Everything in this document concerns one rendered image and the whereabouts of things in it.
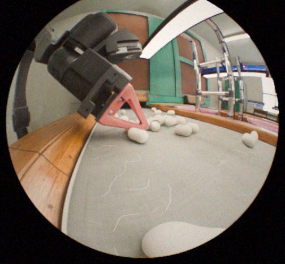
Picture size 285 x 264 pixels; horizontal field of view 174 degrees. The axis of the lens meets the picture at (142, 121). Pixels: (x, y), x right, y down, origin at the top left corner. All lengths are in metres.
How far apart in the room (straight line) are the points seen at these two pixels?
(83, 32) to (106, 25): 0.03
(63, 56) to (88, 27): 0.05
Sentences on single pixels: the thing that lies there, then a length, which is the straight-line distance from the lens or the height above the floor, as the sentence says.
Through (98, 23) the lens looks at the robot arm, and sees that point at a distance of 0.16.
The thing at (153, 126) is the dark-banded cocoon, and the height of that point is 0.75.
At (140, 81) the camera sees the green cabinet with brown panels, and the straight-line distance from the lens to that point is 0.71.
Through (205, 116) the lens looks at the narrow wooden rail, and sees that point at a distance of 0.30.
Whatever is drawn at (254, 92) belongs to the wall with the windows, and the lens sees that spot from 5.22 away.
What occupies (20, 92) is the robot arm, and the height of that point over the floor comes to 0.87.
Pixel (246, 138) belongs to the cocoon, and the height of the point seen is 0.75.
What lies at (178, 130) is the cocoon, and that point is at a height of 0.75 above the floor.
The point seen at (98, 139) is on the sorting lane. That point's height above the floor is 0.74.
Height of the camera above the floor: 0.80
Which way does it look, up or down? 13 degrees down
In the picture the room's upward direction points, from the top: straight up
